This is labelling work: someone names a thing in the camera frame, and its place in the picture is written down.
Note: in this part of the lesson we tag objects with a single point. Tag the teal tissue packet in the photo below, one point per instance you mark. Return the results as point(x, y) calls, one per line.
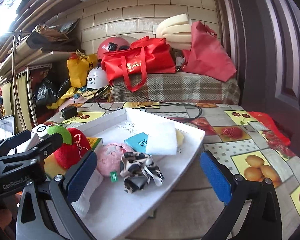
point(138, 142)

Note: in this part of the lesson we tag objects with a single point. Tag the red plush apple toy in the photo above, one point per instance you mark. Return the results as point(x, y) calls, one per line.
point(75, 145)

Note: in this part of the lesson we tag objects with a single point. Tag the brown wooden door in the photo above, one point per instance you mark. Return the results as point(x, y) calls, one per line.
point(262, 38)

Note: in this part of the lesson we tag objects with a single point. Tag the white foam block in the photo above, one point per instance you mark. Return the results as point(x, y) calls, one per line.
point(161, 132)

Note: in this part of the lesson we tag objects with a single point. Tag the red tote bag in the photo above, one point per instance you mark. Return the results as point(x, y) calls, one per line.
point(145, 56)

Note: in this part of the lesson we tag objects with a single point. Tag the yellow sponge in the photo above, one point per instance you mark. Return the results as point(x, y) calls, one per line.
point(179, 137)
point(52, 168)

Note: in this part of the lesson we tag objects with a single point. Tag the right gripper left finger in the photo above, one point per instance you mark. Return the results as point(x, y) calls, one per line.
point(34, 220)

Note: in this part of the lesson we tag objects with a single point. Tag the black white patterned cloth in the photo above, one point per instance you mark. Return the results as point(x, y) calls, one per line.
point(139, 170)

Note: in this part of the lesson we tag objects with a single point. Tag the white cardboard box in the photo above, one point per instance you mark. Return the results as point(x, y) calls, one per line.
point(114, 213)

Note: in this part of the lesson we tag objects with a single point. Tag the red plastic bag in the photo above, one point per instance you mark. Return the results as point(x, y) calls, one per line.
point(269, 123)

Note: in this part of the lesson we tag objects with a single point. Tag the pink plush ball toy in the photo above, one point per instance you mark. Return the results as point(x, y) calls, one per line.
point(109, 157)

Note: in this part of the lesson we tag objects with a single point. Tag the dark red fabric bag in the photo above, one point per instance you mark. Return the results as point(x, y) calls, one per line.
point(207, 56)

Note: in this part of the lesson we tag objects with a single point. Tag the red helmet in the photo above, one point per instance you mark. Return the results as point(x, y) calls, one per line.
point(112, 44)

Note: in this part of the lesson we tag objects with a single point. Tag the left hand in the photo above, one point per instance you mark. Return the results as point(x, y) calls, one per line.
point(8, 210)

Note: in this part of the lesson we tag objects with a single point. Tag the black plastic bag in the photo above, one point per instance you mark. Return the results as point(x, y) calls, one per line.
point(47, 93)

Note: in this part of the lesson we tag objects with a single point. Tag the black power adapter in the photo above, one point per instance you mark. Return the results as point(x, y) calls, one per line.
point(69, 112)

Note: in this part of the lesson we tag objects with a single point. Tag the plaid blanket covered furniture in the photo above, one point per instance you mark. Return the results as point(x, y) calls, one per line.
point(179, 87)

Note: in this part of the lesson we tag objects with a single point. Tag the cream foam roll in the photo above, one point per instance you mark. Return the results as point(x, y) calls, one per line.
point(176, 30)

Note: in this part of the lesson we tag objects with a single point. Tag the white round device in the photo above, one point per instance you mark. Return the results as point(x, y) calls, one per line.
point(41, 130)

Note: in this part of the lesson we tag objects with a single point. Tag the yellow shopping bag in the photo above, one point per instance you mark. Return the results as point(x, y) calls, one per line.
point(79, 65)

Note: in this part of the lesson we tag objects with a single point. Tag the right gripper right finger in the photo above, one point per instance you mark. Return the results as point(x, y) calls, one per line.
point(263, 220)

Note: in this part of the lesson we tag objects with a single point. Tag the fruit pattern tablecloth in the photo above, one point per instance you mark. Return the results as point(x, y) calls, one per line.
point(236, 140)

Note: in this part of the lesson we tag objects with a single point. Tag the smartphone on stand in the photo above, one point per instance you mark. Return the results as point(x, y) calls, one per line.
point(7, 127)

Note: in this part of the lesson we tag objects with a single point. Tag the white helmet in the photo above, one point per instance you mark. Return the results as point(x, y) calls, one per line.
point(97, 79)

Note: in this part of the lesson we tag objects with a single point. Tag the metal shelf rack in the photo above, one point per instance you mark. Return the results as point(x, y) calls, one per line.
point(39, 55)

